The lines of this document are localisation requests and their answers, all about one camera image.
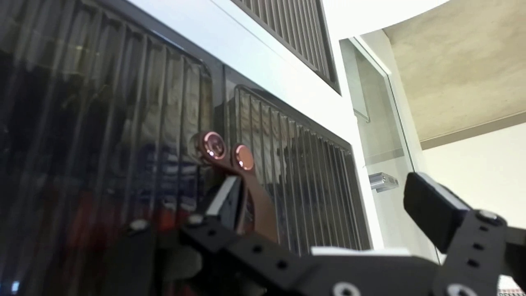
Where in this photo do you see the white framed glass room door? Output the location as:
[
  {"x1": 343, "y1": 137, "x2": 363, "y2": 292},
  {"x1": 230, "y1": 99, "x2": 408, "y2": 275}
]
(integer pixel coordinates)
[{"x1": 338, "y1": 35, "x2": 426, "y2": 265}]

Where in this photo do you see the dark translucent cabinet door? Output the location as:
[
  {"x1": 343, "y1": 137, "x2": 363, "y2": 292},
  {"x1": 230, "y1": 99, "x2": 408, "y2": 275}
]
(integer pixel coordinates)
[
  {"x1": 228, "y1": 0, "x2": 342, "y2": 96},
  {"x1": 223, "y1": 84, "x2": 370, "y2": 257},
  {"x1": 0, "y1": 0, "x2": 227, "y2": 296}
]

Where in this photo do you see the silver door lever handle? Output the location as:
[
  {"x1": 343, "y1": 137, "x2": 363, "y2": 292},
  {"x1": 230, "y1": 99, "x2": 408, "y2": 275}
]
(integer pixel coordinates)
[{"x1": 368, "y1": 172, "x2": 399, "y2": 193}]

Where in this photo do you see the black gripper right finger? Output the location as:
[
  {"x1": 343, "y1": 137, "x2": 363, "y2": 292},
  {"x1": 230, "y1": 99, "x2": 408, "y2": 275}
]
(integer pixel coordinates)
[{"x1": 403, "y1": 172, "x2": 526, "y2": 296}]

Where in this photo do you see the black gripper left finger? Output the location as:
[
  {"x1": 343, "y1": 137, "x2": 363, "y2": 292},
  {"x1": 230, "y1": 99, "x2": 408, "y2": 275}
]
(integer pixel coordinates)
[{"x1": 108, "y1": 175, "x2": 314, "y2": 296}]

